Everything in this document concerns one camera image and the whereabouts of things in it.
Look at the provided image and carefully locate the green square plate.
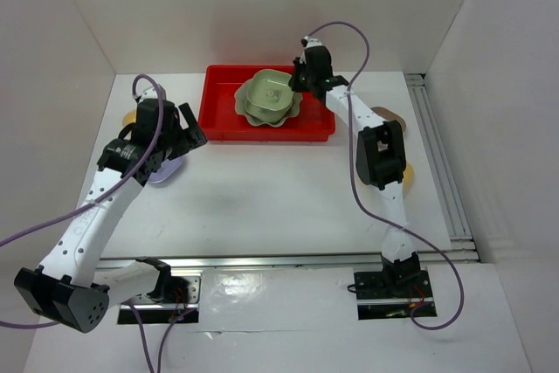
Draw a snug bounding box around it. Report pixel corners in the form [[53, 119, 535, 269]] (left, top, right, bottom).
[[246, 69, 293, 111], [244, 100, 293, 124]]

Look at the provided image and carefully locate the large green scalloped bowl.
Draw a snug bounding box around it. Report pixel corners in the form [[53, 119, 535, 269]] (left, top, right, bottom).
[[234, 79, 303, 128]]

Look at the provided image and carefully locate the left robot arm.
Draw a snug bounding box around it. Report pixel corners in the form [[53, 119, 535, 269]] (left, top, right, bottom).
[[14, 99, 207, 333]]

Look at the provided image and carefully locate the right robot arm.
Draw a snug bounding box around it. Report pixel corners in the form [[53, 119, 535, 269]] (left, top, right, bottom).
[[289, 37, 421, 296]]

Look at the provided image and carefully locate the red plastic bin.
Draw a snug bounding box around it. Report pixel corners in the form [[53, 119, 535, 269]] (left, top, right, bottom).
[[197, 65, 335, 142]]

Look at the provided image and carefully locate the yellow square plate left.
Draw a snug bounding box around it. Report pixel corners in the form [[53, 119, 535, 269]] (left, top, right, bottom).
[[122, 111, 136, 127]]

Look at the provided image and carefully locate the yellow square plate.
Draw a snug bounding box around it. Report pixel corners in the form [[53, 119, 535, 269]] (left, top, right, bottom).
[[403, 162, 414, 193], [122, 111, 136, 127]]

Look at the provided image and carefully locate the purple square plate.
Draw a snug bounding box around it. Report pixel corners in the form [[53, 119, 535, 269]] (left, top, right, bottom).
[[148, 156, 184, 183]]

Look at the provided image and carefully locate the brown square plate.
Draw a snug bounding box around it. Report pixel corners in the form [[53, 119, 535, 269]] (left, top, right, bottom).
[[371, 107, 407, 135]]

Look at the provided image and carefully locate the yellow square plate right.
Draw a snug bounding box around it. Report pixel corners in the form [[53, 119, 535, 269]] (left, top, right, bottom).
[[403, 162, 414, 193]]

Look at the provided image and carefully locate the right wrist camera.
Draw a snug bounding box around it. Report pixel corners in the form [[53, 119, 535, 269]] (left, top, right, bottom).
[[300, 36, 323, 50]]

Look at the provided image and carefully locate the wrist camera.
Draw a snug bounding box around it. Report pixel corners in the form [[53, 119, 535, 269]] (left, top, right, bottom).
[[133, 85, 167, 104], [300, 36, 323, 50]]

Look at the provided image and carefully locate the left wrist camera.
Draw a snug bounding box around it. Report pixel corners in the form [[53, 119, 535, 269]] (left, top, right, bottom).
[[133, 85, 167, 104]]

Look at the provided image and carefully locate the aluminium rail front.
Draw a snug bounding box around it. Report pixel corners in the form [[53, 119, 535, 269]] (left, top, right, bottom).
[[97, 247, 480, 271]]

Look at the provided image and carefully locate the aluminium rail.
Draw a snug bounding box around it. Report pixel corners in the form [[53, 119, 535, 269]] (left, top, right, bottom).
[[404, 73, 480, 264], [97, 247, 480, 271]]

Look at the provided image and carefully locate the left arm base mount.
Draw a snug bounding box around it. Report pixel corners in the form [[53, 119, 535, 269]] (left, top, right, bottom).
[[130, 270, 202, 325]]

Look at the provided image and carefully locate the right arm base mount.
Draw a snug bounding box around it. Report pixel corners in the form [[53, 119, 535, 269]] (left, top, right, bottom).
[[347, 270, 437, 321]]

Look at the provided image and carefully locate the aluminium rail right side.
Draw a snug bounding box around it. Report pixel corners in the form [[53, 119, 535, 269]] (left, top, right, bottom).
[[404, 73, 480, 264]]

